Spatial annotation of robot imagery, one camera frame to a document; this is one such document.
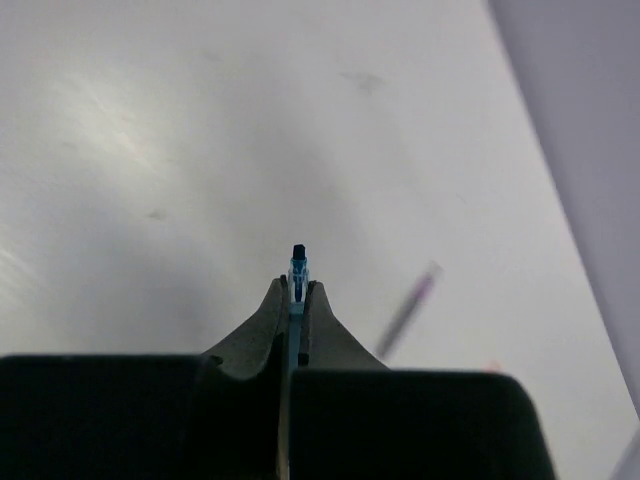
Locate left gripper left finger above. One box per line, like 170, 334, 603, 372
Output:
1, 278, 287, 479

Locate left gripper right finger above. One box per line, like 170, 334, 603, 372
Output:
288, 282, 556, 479

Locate purple pen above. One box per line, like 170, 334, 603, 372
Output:
374, 262, 442, 360

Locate blue pen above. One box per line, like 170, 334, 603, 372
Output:
287, 244, 309, 372

